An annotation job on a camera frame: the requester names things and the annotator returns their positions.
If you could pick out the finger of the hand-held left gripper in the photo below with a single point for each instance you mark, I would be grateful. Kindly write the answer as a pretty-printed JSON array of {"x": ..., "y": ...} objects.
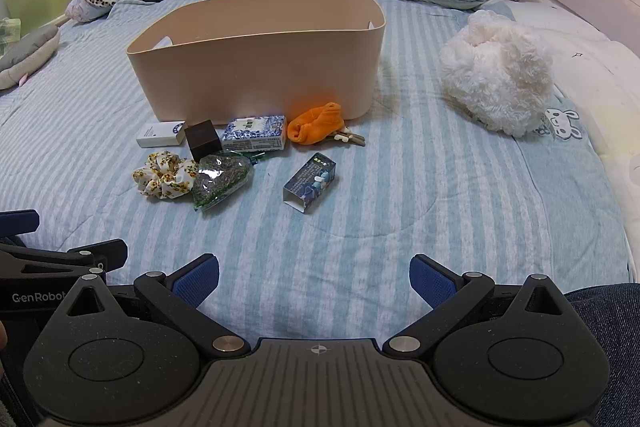
[
  {"x": 107, "y": 252},
  {"x": 20, "y": 221}
]

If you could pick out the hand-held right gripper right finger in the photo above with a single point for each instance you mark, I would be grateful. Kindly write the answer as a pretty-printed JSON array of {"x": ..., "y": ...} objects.
[{"x": 431, "y": 281}]

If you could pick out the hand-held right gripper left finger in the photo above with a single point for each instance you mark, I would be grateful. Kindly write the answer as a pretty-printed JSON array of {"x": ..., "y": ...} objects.
[{"x": 196, "y": 281}]

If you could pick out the floral fabric scrunchie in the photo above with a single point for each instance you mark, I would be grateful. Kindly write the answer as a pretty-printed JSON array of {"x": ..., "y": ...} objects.
[{"x": 162, "y": 177}]

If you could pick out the small white box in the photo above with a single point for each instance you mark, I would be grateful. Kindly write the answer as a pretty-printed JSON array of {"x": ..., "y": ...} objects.
[{"x": 157, "y": 134}]

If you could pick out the dark brown cube box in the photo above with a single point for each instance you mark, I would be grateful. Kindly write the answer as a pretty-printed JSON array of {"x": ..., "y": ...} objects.
[{"x": 204, "y": 142}]

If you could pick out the blue carton box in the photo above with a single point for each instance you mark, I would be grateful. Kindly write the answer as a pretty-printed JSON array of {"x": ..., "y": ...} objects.
[{"x": 310, "y": 182}]

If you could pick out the blue white patterned box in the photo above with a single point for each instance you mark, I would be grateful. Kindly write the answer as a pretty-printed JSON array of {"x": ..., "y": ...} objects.
[{"x": 255, "y": 133}]

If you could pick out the brown hair clip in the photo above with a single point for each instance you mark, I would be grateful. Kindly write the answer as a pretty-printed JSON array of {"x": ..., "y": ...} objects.
[{"x": 350, "y": 138}]

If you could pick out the orange sock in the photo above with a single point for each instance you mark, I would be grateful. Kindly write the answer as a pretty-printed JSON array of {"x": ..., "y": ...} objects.
[{"x": 315, "y": 122}]

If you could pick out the beige plastic storage bin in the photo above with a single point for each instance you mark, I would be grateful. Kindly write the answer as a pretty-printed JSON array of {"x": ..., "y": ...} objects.
[{"x": 250, "y": 67}]

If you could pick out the blue striped bedsheet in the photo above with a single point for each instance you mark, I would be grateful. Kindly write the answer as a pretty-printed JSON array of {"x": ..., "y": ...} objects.
[{"x": 375, "y": 207}]

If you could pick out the grey round cushion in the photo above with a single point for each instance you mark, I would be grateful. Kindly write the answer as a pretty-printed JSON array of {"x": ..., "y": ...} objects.
[{"x": 27, "y": 49}]

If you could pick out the person's jeans leg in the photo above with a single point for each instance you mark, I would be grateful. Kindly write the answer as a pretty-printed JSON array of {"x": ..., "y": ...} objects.
[{"x": 612, "y": 347}]

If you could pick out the white fluffy plush toy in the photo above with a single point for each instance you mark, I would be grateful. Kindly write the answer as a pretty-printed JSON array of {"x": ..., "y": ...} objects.
[{"x": 500, "y": 72}]

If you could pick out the small pink pillow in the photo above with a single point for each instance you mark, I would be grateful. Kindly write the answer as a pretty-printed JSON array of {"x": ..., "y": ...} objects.
[{"x": 85, "y": 9}]

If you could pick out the white rabbit print sheet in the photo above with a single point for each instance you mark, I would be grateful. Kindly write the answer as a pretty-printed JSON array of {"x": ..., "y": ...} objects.
[{"x": 590, "y": 67}]

